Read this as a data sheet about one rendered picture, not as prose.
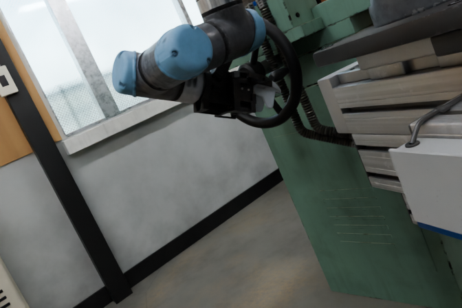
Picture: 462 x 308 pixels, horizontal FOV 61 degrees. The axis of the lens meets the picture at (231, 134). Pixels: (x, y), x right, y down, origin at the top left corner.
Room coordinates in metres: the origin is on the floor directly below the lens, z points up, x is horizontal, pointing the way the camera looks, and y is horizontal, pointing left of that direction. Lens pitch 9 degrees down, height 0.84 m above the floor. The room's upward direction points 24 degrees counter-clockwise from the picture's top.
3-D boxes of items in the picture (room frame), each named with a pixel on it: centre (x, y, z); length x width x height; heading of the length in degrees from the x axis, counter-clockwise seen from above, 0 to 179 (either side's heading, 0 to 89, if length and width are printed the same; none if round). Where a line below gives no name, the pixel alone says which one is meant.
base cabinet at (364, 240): (1.29, -0.46, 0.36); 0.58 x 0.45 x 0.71; 131
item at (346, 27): (1.17, -0.32, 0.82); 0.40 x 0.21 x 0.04; 41
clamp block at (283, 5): (1.05, -0.25, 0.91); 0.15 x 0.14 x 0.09; 41
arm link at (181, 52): (0.64, 0.02, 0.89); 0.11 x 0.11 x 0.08; 36
